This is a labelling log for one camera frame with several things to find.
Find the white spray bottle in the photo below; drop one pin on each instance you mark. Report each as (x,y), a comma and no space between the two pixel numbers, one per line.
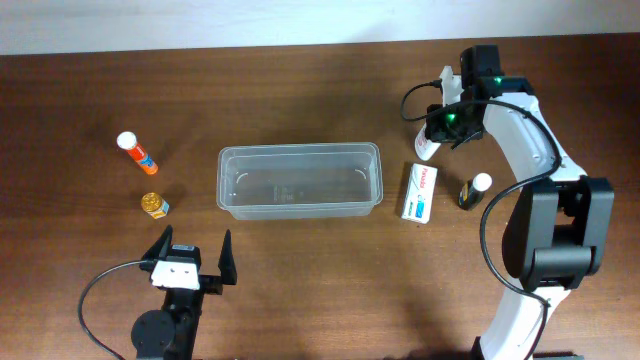
(424,147)

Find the dark bottle white cap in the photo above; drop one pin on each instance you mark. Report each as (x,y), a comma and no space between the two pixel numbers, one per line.
(473,191)

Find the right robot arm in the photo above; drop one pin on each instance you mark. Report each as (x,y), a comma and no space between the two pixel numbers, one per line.
(556,234)

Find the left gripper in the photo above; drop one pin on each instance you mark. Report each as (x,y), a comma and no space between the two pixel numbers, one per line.
(211,284)

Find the small jar gold lid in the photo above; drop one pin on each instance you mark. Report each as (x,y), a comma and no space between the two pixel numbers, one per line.
(154,205)

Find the white Panadol box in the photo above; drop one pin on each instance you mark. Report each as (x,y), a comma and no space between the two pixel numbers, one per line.
(419,195)

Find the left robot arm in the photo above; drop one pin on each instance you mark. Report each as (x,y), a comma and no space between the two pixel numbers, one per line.
(170,331)

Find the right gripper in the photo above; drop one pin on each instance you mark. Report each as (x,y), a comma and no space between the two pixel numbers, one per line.
(451,132)

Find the orange tube white cap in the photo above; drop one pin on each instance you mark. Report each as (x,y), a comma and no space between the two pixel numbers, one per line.
(128,141)

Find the clear plastic container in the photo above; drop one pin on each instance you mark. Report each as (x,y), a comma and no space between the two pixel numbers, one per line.
(299,181)

